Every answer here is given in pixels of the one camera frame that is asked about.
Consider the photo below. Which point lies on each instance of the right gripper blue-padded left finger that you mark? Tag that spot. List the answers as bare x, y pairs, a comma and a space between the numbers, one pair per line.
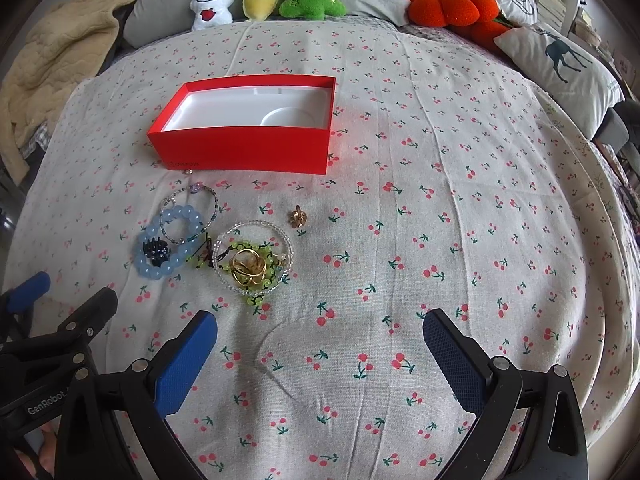
157, 389

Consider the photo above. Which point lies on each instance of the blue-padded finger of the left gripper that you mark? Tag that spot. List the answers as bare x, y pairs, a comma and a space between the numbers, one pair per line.
17, 306

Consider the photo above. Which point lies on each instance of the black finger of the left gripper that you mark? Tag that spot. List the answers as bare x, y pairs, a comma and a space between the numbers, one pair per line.
75, 333

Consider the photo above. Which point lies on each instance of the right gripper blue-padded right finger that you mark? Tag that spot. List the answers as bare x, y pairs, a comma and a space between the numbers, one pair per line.
551, 443

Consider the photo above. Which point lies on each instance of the black hair claw clip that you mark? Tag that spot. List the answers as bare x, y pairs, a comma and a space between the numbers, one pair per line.
156, 251

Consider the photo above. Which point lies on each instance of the red jewelry box white insert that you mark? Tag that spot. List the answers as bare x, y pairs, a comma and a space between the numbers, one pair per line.
269, 122

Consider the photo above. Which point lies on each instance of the large gold knot earring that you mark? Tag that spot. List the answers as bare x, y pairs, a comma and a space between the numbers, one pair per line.
248, 267

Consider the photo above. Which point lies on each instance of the small gold earring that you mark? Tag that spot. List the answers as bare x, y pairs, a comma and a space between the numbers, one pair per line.
298, 218

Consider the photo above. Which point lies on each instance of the cherry print bed sheet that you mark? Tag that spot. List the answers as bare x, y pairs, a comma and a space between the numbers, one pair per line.
453, 183

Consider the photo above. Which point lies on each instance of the beige quilted blanket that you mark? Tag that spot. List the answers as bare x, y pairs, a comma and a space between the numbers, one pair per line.
68, 45

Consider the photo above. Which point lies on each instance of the grey office chair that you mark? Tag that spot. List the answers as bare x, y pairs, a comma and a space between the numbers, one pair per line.
620, 129

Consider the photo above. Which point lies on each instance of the white bunny plush toy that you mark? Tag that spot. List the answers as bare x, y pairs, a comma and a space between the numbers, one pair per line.
210, 13

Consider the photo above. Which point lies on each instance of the deer print white pillow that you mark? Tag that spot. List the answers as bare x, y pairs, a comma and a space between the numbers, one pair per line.
575, 79

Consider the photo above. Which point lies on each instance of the orange pumpkin plush cushion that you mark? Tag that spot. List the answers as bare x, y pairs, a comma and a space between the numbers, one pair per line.
477, 21

